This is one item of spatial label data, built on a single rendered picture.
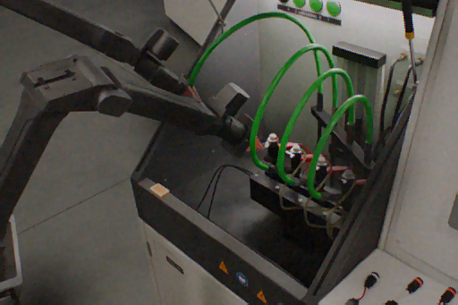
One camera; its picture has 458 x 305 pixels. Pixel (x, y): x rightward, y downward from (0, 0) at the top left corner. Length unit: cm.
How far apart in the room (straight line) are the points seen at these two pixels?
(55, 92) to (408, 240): 81
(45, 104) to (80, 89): 6
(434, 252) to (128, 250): 181
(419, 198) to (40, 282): 198
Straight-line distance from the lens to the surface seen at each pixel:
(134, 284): 256
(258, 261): 127
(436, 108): 111
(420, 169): 115
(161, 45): 128
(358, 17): 143
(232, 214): 157
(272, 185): 142
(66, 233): 292
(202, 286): 155
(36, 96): 81
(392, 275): 122
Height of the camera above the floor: 188
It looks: 33 degrees down
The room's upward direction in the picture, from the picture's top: 5 degrees counter-clockwise
